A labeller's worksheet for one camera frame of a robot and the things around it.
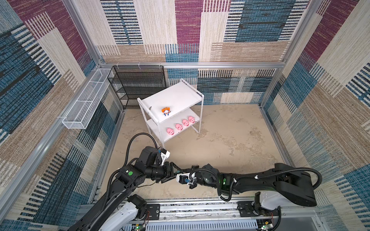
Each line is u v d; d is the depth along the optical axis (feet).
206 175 1.90
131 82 3.48
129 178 1.63
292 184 1.52
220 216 2.39
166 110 2.25
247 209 2.40
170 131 2.73
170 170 2.04
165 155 2.25
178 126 2.79
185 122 2.86
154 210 2.44
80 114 2.30
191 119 2.92
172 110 2.40
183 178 1.96
